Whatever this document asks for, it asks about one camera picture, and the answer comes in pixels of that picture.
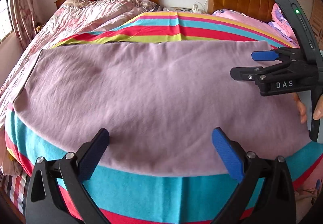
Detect lilac sweatpants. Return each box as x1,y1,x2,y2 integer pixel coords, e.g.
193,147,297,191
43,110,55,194
13,41,310,176

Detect white power strip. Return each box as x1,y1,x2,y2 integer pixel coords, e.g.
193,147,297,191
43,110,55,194
192,4,200,13

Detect plaid checked bed sheet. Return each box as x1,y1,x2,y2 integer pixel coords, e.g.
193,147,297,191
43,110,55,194
1,172,30,215

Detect rolled pink floral quilt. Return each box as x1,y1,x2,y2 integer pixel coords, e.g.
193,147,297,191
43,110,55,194
268,3,298,45

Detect pink bed sheet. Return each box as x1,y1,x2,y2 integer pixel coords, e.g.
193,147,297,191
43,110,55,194
212,9,322,205

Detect person's right hand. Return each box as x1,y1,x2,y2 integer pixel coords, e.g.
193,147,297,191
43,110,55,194
292,93,323,124

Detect rainbow striped blanket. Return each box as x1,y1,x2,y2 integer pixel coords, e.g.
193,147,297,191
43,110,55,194
5,13,322,223

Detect barred window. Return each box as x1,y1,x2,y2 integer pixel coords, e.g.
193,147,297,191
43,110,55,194
0,0,14,43

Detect floral pink curtain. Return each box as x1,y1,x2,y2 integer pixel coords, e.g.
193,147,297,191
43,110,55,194
10,0,36,51

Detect floral covered nightstand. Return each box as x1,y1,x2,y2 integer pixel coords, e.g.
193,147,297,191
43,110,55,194
163,6,193,13

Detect beige louvered wardrobe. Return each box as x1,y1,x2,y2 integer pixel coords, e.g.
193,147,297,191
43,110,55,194
310,0,323,50

